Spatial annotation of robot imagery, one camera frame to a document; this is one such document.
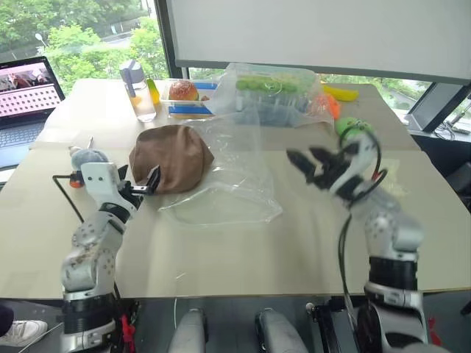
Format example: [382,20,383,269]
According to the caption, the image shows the white plastic tray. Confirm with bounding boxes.
[160,78,219,108]

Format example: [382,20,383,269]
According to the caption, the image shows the toy hamburger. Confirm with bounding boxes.
[168,80,200,101]

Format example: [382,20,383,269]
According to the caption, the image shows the small clear zip bag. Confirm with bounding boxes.
[378,157,403,196]

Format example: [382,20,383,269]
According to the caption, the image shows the brown cloth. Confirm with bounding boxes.
[128,124,216,196]

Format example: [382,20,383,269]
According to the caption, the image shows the white projection board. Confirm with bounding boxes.
[165,0,471,84]

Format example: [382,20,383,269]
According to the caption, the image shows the cables on window sill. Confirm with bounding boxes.
[436,110,471,140]

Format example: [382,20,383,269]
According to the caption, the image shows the orange-black handled screwdriver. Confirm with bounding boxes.
[68,135,94,190]

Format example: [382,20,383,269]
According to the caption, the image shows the white shoe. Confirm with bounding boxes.
[0,319,49,347]

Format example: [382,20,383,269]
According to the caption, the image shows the yellow-green toy vegetable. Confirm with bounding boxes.
[145,77,162,107]

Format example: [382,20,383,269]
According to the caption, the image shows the black table clamp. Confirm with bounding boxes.
[306,296,355,353]

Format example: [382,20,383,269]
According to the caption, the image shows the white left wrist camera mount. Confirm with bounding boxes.
[79,161,125,207]

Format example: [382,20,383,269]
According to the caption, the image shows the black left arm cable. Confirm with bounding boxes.
[52,174,86,224]

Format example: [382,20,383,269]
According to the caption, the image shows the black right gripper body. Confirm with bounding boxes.
[305,145,361,191]

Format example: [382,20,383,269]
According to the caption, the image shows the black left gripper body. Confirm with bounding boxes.
[117,179,154,207]

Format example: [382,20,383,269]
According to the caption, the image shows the black equipment case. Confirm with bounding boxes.
[444,153,471,213]

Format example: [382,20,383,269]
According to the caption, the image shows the blue and white box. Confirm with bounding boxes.
[168,103,217,119]

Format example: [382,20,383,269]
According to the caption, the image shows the yellow toy banana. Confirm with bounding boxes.
[321,83,360,103]

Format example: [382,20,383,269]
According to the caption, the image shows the orange toy carrot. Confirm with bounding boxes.
[308,93,341,119]

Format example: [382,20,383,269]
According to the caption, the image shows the blue-grey plush toy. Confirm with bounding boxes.
[68,146,110,173]

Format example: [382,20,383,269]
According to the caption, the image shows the green plush toy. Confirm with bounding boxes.
[334,116,375,140]

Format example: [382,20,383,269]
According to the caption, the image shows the large clear plastic bag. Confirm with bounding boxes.
[157,116,284,229]

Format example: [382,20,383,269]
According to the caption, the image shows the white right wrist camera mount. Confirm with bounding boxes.
[339,131,380,189]

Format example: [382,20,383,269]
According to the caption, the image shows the green-capped test tube rack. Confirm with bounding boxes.
[234,72,311,126]

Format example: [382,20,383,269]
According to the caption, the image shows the clear bag around tube rack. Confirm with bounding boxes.
[203,62,335,130]

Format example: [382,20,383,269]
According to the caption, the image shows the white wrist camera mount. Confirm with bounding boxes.
[79,161,125,207]
[339,131,380,189]

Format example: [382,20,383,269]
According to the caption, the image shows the open laptop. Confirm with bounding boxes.
[0,55,67,174]

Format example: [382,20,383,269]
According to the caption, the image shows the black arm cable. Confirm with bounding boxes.
[337,127,390,334]
[52,174,86,224]

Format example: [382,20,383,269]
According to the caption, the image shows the red strap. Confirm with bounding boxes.
[428,317,443,346]

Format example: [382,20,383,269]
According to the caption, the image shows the clear water bottle grey lid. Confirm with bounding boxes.
[118,59,157,124]

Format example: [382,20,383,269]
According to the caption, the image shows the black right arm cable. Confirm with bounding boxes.
[337,127,390,334]

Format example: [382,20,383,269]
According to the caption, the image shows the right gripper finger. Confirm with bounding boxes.
[308,146,335,165]
[286,147,316,184]

